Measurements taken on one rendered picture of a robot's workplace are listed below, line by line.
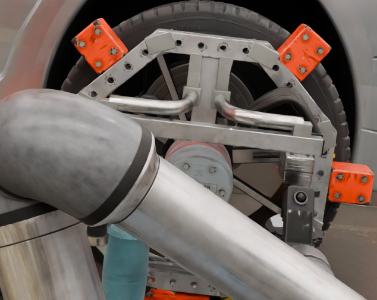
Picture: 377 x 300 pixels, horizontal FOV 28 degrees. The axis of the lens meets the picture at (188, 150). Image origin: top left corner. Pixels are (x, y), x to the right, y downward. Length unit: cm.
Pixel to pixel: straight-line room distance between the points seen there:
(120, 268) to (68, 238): 63
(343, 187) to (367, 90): 43
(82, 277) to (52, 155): 18
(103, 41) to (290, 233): 56
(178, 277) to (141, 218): 85
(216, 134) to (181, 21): 33
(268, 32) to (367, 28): 41
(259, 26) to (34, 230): 86
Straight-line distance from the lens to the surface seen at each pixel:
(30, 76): 193
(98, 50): 149
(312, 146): 133
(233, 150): 162
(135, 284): 147
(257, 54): 148
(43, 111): 74
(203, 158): 137
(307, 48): 149
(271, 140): 132
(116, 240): 144
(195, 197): 77
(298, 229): 120
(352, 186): 156
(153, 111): 131
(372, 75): 192
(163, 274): 159
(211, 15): 156
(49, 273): 83
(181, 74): 198
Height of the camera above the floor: 123
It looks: 13 degrees down
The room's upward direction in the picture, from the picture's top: 7 degrees clockwise
